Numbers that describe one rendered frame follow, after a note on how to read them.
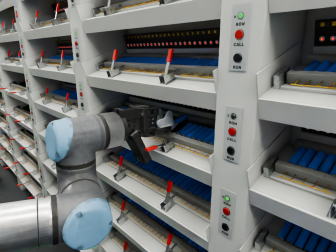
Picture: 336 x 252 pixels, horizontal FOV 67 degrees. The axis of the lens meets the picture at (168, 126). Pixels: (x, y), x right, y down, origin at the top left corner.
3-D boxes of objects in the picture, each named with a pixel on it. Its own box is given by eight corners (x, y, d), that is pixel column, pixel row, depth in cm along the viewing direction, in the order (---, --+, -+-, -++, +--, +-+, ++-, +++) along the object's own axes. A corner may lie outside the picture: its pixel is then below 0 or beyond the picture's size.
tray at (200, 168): (214, 188, 63) (209, 157, 59) (94, 134, 105) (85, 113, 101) (255, 146, 74) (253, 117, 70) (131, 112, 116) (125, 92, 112)
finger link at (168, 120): (184, 109, 77) (159, 112, 72) (183, 128, 79) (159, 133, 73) (177, 108, 80) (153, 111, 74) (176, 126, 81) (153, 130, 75)
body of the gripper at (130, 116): (161, 107, 71) (125, 112, 63) (161, 136, 73) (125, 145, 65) (144, 103, 76) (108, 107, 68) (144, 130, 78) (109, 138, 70)
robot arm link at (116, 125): (111, 153, 62) (92, 143, 69) (128, 149, 65) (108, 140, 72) (110, 117, 59) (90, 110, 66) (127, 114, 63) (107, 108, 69)
